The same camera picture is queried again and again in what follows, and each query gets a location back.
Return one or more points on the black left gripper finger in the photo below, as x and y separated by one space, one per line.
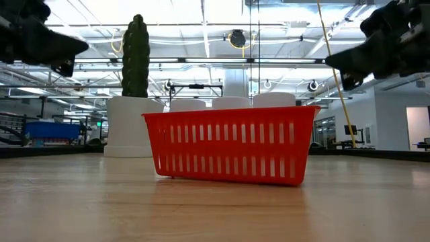
57 43
69 57

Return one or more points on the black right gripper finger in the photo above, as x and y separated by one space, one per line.
363 53
349 66

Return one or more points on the red plastic basket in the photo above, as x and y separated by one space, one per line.
231 148

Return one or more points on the black computer monitor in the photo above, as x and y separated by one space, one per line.
351 129

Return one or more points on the green cactus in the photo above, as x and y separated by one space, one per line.
136 57

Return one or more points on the blue plastic bin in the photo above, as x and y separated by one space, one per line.
52 130

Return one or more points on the white hexagonal plant pot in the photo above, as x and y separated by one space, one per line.
127 127

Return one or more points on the black aluminium table frame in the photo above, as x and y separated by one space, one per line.
369 155

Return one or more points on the black background workstation frame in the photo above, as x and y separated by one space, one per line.
196 86

